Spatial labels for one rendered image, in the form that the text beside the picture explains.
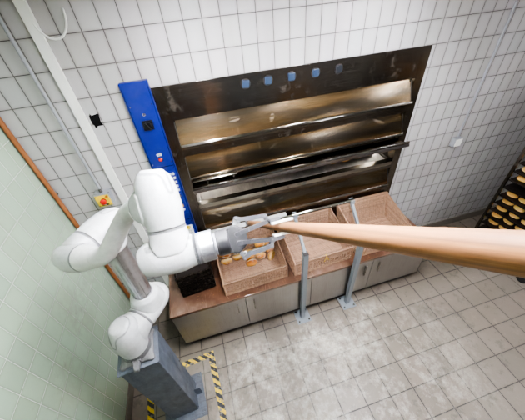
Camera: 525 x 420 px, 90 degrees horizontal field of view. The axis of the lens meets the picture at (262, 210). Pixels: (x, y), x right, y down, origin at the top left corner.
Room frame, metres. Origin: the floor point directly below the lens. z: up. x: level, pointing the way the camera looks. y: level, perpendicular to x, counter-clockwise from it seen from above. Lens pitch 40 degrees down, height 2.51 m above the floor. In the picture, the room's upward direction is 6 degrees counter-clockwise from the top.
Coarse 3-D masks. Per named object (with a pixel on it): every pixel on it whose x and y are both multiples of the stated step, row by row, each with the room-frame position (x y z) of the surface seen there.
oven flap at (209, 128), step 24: (312, 96) 1.94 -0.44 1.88; (336, 96) 1.97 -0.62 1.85; (360, 96) 2.00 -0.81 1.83; (384, 96) 2.03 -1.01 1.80; (408, 96) 2.06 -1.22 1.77; (192, 120) 1.75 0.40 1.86; (216, 120) 1.77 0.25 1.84; (240, 120) 1.80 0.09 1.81; (264, 120) 1.82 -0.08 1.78; (288, 120) 1.85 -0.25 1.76; (312, 120) 1.86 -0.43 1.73; (192, 144) 1.67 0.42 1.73
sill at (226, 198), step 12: (348, 168) 2.02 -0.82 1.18; (360, 168) 2.01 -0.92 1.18; (372, 168) 2.04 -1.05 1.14; (300, 180) 1.91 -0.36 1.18; (312, 180) 1.91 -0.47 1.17; (240, 192) 1.81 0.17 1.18; (252, 192) 1.80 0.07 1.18; (264, 192) 1.82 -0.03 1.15; (204, 204) 1.71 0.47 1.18; (216, 204) 1.73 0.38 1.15
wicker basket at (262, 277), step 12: (264, 228) 1.76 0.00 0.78; (276, 252) 1.61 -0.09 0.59; (228, 264) 1.54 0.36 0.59; (240, 264) 1.52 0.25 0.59; (264, 264) 1.50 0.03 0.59; (276, 264) 1.48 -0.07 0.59; (228, 276) 1.41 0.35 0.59; (240, 276) 1.40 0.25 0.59; (252, 276) 1.28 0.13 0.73; (264, 276) 1.30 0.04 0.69; (276, 276) 1.33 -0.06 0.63; (228, 288) 1.28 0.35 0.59; (240, 288) 1.25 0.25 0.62
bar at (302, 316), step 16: (320, 208) 1.52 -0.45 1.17; (352, 208) 1.55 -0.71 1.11; (304, 256) 1.25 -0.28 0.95; (304, 272) 1.26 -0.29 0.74; (352, 272) 1.37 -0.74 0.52; (304, 288) 1.26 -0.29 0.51; (352, 288) 1.36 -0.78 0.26; (304, 304) 1.26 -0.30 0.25; (352, 304) 1.34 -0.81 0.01; (304, 320) 1.23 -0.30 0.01
